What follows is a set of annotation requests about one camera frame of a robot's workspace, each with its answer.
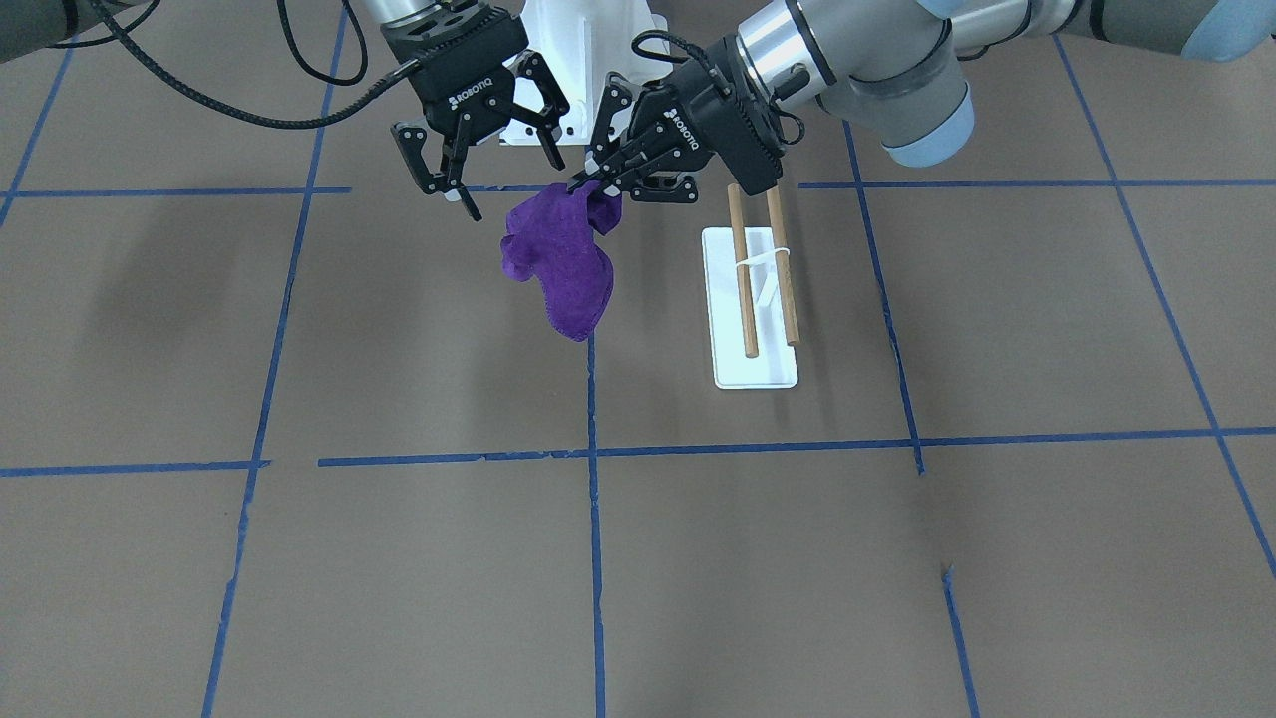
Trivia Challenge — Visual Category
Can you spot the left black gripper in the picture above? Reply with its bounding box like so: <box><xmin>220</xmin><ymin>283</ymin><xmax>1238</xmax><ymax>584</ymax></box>
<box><xmin>568</xmin><ymin>57</ymin><xmax>785</xmax><ymax>204</ymax></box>

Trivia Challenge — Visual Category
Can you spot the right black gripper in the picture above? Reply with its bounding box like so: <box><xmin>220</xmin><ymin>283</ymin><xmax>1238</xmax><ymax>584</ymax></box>
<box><xmin>387</xmin><ymin>4</ymin><xmax>570</xmax><ymax>222</ymax></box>

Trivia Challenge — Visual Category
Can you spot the purple towel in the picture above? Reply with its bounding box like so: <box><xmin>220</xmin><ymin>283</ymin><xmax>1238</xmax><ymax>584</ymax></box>
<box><xmin>498</xmin><ymin>180</ymin><xmax>623</xmax><ymax>342</ymax></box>

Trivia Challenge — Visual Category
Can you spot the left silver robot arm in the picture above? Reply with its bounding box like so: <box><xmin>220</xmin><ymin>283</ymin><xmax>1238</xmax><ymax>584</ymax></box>
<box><xmin>569</xmin><ymin>1</ymin><xmax>1275</xmax><ymax>203</ymax></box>

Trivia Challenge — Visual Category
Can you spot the white towel rack with wooden bars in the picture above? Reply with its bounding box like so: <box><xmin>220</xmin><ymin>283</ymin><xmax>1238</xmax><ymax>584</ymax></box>
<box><xmin>701</xmin><ymin>182</ymin><xmax>800</xmax><ymax>392</ymax></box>

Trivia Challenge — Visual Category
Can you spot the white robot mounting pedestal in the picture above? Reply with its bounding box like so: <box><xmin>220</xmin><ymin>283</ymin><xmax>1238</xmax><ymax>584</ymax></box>
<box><xmin>518</xmin><ymin>1</ymin><xmax>671</xmax><ymax>147</ymax></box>

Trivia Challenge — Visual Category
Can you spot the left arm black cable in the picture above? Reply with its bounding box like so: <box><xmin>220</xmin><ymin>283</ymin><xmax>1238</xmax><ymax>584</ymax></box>
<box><xmin>630</xmin><ymin>31</ymin><xmax>808</xmax><ymax>147</ymax></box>

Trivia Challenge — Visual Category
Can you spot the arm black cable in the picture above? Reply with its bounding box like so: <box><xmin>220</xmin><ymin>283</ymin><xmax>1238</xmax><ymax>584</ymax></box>
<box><xmin>91</xmin><ymin>0</ymin><xmax>420</xmax><ymax>133</ymax></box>
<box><xmin>630</xmin><ymin>31</ymin><xmax>808</xmax><ymax>147</ymax></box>

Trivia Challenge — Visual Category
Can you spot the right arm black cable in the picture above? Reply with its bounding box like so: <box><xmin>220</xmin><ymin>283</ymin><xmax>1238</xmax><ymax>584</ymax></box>
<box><xmin>91</xmin><ymin>0</ymin><xmax>420</xmax><ymax>133</ymax></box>

